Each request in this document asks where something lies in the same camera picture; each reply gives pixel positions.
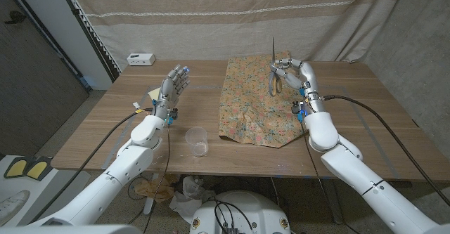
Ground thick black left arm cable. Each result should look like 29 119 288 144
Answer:
30 108 155 224

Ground white table leg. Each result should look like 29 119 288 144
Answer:
143 173 159 216

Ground white floor platform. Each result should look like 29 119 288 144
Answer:
0 155 92 228

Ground crumpled brown paper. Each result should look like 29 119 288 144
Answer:
134 174 180 202

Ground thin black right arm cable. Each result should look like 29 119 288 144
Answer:
298 121 335 224

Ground black door handle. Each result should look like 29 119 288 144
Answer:
4 11 27 25

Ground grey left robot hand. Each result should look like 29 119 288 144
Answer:
151 64 191 121

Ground beige striped curtain backdrop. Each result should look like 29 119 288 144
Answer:
65 0 411 72

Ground grey scissors with yellow grips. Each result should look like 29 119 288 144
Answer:
268 37 283 97

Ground clear plastic cup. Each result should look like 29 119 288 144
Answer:
184 126 210 157

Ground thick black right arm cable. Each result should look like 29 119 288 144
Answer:
323 94 450 207

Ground black pole with zigzag strip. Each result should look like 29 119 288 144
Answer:
56 0 122 82

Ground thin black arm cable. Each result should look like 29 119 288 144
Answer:
298 121 335 224
142 124 172 233

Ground yellow and black foot pedals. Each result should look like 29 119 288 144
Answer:
4 155 53 181

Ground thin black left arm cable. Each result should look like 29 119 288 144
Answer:
142 124 172 233

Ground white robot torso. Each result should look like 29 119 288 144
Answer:
189 190 292 234

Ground white power strip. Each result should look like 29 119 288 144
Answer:
127 53 157 67

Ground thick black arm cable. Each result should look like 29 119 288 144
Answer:
30 108 155 224
323 94 450 207

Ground black torso cables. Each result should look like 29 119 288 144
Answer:
207 195 256 234

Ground yellow sponge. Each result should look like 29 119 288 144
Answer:
147 86 163 103

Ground white shoe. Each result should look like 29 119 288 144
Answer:
0 190 31 224

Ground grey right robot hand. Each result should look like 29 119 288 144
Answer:
269 58 326 114

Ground crumpled white paper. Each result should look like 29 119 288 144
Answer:
168 176 216 224

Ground grey table leg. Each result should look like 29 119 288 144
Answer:
321 179 344 225

